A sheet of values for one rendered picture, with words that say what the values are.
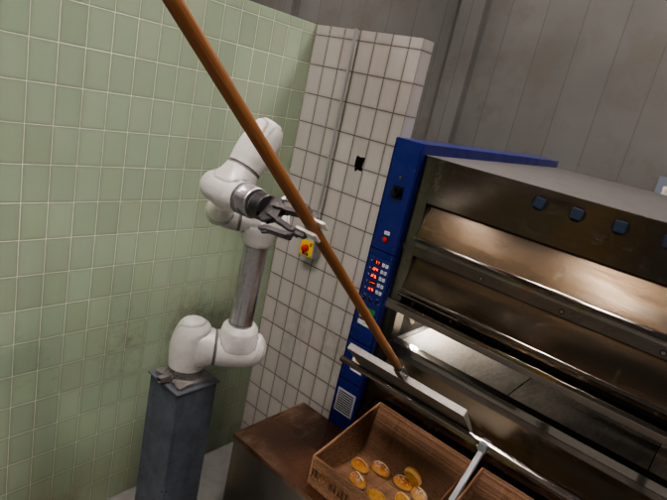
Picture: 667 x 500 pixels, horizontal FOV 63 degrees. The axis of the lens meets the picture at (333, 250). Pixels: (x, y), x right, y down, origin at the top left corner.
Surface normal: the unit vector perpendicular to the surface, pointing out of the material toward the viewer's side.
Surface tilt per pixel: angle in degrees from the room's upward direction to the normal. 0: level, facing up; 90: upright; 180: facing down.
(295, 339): 90
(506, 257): 70
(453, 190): 90
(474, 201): 90
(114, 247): 90
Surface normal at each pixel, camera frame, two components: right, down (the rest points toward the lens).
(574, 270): -0.53, -0.24
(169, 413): -0.63, 0.09
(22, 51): 0.74, 0.34
